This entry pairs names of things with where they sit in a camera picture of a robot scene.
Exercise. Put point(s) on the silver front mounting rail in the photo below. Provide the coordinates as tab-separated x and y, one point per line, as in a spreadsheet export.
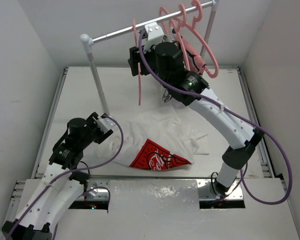
264	189

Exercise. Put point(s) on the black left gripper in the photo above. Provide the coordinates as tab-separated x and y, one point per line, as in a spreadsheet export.
90	121

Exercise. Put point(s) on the white red print t-shirt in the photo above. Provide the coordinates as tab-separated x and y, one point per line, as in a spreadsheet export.
156	140

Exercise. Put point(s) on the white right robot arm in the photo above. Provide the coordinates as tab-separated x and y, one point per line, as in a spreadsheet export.
166	61

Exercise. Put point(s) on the white silver clothes rack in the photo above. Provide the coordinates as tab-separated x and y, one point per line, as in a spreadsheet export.
111	56

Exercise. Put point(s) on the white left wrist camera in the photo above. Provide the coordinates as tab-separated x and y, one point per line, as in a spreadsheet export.
105	123

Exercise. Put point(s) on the black white print shirt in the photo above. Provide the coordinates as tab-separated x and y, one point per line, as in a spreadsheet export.
170	37

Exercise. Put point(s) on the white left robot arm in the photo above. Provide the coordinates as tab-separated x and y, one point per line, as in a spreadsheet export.
62	182

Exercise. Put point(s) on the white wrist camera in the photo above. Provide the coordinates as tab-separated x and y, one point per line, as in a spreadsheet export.
155	35
105	123

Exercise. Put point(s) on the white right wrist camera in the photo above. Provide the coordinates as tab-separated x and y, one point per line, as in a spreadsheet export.
155	35

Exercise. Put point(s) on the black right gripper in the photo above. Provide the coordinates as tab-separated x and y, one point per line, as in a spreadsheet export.
133	60

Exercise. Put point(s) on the pink print shirt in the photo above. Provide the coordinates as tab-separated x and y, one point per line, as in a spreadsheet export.
196	62

